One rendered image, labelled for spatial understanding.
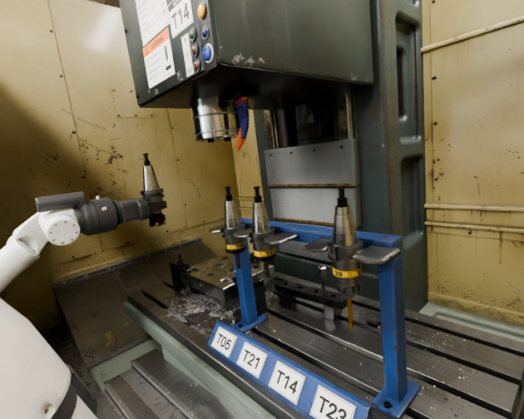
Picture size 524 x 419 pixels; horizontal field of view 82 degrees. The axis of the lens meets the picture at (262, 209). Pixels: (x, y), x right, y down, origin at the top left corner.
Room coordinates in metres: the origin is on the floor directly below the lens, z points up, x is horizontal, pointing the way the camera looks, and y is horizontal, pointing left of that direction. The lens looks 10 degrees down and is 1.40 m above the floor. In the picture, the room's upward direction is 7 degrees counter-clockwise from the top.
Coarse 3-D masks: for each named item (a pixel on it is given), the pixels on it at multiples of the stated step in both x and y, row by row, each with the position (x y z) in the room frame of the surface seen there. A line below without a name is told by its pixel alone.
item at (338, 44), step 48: (192, 0) 0.71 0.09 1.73; (240, 0) 0.71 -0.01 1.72; (288, 0) 0.82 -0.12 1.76; (336, 0) 0.96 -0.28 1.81; (240, 48) 0.70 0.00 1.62; (288, 48) 0.80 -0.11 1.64; (336, 48) 0.95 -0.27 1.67; (144, 96) 0.95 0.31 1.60; (192, 96) 0.92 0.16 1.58; (288, 96) 1.11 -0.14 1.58
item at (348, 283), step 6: (336, 282) 0.53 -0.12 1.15; (342, 282) 0.51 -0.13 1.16; (348, 282) 0.50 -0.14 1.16; (354, 282) 0.50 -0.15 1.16; (342, 288) 0.50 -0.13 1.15; (348, 288) 0.50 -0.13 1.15; (354, 288) 0.50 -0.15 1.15; (342, 294) 0.51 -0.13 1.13; (348, 294) 0.50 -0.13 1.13; (354, 294) 0.50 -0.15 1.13
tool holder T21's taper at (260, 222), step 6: (258, 204) 0.67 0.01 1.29; (258, 210) 0.67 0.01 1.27; (264, 210) 0.67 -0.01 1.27; (258, 216) 0.67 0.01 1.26; (264, 216) 0.67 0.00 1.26; (252, 222) 0.68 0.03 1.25; (258, 222) 0.66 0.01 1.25; (264, 222) 0.67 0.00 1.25; (252, 228) 0.68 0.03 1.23; (258, 228) 0.66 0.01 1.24; (264, 228) 0.66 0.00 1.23; (270, 228) 0.68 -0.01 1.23
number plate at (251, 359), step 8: (248, 344) 0.66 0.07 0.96; (240, 352) 0.66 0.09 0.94; (248, 352) 0.64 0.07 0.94; (256, 352) 0.63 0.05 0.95; (240, 360) 0.64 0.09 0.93; (248, 360) 0.63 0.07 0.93; (256, 360) 0.62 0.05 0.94; (264, 360) 0.61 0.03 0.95; (248, 368) 0.62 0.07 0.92; (256, 368) 0.61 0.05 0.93; (256, 376) 0.60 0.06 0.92
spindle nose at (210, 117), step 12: (216, 96) 0.96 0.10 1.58; (192, 108) 0.99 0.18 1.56; (204, 108) 0.96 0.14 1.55; (216, 108) 0.96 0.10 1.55; (228, 108) 0.97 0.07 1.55; (192, 120) 1.00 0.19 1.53; (204, 120) 0.96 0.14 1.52; (216, 120) 0.96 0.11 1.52; (228, 120) 0.97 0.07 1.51; (204, 132) 0.97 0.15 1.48; (216, 132) 0.96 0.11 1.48; (228, 132) 0.97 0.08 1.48
